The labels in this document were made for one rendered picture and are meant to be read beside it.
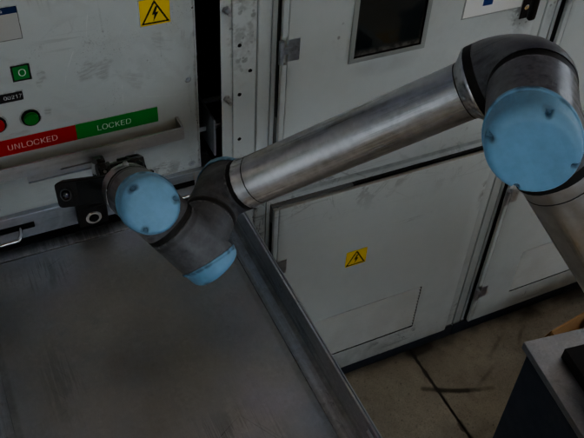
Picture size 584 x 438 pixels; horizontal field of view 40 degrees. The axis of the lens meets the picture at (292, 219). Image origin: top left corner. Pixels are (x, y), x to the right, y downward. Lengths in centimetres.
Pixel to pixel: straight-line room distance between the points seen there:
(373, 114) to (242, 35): 40
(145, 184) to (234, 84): 42
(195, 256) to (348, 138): 30
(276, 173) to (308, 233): 64
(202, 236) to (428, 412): 135
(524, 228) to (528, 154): 142
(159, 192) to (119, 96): 37
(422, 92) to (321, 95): 51
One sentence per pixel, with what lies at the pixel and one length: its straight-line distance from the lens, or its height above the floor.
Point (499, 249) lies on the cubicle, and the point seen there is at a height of 38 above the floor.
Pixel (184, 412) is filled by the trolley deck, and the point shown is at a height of 85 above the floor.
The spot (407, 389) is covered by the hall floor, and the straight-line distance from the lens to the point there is 249.
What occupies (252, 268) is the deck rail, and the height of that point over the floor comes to 85.
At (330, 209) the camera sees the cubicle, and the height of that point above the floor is 75.
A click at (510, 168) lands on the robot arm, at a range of 100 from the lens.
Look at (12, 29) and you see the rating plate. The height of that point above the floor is 132.
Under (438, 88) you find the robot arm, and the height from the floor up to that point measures 139.
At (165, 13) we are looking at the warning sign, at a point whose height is 130.
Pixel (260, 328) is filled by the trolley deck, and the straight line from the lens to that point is 150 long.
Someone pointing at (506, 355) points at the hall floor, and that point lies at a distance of 265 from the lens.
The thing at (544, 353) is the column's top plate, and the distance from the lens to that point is 170.
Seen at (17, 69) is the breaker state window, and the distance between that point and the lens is 147.
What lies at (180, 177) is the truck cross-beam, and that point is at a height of 92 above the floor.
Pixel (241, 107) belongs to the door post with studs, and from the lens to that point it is 160.
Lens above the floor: 202
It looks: 44 degrees down
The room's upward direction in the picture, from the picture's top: 4 degrees clockwise
